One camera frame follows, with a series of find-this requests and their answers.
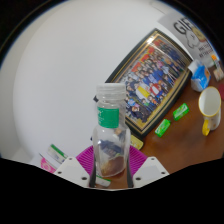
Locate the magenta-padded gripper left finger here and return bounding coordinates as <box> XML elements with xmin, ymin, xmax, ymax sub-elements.
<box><xmin>53</xmin><ymin>145</ymin><xmax>98</xmax><ymax>188</ymax></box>

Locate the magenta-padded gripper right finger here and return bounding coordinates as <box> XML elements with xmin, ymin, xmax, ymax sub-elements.
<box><xmin>126</xmin><ymin>145</ymin><xmax>170</xmax><ymax>188</ymax></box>

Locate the clear bottle with white cap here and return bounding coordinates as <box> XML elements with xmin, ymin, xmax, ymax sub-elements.
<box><xmin>91</xmin><ymin>82</ymin><xmax>132</xmax><ymax>178</ymax></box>

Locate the green and white shuttlecock tube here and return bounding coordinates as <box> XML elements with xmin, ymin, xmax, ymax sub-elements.
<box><xmin>46</xmin><ymin>143</ymin><xmax>69</xmax><ymax>164</ymax></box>

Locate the pink shuttlecock tube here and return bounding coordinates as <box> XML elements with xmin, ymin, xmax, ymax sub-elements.
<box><xmin>39</xmin><ymin>157</ymin><xmax>58</xmax><ymax>174</ymax></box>

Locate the amber pump bottle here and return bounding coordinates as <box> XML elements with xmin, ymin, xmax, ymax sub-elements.
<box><xmin>129</xmin><ymin>134</ymin><xmax>145</xmax><ymax>151</ymax></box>

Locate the green soap bar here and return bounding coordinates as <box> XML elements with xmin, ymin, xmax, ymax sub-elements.
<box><xmin>172</xmin><ymin>102</ymin><xmax>190</xmax><ymax>122</ymax></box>
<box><xmin>154</xmin><ymin>118</ymin><xmax>172</xmax><ymax>138</ymax></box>

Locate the white mug with yellow rim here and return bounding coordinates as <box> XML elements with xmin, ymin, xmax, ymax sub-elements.
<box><xmin>198</xmin><ymin>86</ymin><xmax>222</xmax><ymax>137</ymax></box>

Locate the framed group photo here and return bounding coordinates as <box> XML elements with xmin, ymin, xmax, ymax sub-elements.
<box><xmin>94</xmin><ymin>28</ymin><xmax>193</xmax><ymax>140</ymax></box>

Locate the small patterned box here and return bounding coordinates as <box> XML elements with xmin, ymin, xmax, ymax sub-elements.
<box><xmin>213</xmin><ymin>61</ymin><xmax>224</xmax><ymax>82</ymax></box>

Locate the white paper gift bag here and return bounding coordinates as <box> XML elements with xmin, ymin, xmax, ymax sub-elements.
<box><xmin>157</xmin><ymin>12</ymin><xmax>216</xmax><ymax>61</ymax></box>

